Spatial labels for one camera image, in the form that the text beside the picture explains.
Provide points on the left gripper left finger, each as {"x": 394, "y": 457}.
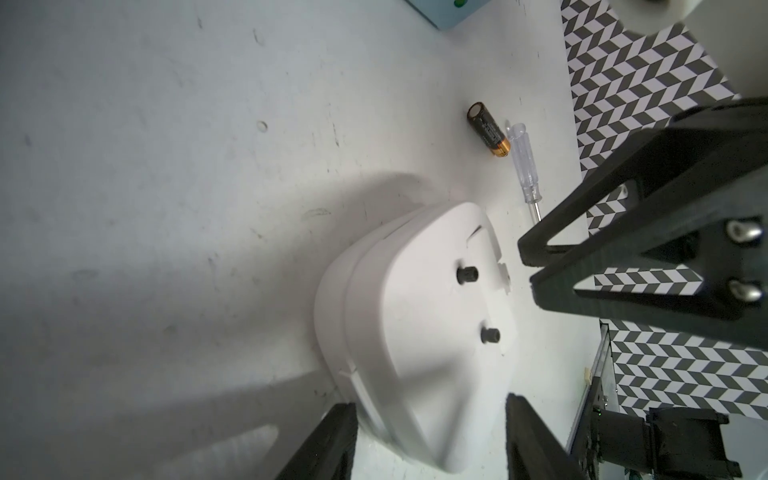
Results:
{"x": 328, "y": 452}

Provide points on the AA battery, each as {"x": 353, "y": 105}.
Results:
{"x": 485, "y": 126}

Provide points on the aluminium front rail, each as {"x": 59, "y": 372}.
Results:
{"x": 600, "y": 394}

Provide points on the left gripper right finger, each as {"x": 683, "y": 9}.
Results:
{"x": 533, "y": 452}

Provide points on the small grey screwdriver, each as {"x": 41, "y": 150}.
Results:
{"x": 525, "y": 166}

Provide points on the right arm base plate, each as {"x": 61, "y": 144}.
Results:
{"x": 622, "y": 440}

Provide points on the light blue plastic basket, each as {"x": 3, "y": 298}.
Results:
{"x": 446, "y": 14}

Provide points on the white square alarm clock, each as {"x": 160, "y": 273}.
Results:
{"x": 414, "y": 321}

